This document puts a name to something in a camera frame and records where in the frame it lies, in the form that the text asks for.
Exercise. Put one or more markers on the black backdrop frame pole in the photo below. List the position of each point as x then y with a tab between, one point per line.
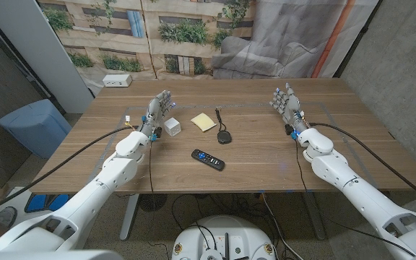
356	39

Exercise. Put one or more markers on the white and blue floor object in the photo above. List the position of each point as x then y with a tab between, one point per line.
42	203

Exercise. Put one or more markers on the yellow sticky note pad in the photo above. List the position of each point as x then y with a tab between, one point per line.
203	122

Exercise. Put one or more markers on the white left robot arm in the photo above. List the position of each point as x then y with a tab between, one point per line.
96	191

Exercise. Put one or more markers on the white leaning panel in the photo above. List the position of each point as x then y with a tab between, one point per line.
42	47

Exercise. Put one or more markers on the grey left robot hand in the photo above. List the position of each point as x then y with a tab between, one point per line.
154	112

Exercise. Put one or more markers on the grey table leg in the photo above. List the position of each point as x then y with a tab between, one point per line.
313	216
129	216

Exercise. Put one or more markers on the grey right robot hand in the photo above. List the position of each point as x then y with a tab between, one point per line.
290	106

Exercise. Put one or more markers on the black round floor fan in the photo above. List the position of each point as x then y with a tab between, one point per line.
152	202

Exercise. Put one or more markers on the grey tape outline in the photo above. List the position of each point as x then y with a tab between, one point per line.
251	105

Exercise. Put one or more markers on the white power strip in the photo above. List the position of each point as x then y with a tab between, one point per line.
117	80

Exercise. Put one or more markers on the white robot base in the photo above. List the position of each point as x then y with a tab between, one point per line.
224	234

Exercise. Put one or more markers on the white robot torso edge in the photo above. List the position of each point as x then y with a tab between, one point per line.
49	255

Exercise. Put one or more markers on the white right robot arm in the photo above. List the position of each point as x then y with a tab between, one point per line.
359	195

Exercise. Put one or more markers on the white cube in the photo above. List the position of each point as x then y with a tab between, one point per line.
172	126

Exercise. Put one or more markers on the black TV remote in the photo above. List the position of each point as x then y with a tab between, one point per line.
208	160

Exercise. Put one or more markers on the printed backdrop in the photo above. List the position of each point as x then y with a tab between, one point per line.
200	36

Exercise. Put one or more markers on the blue plastic bin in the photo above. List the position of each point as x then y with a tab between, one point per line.
34	126

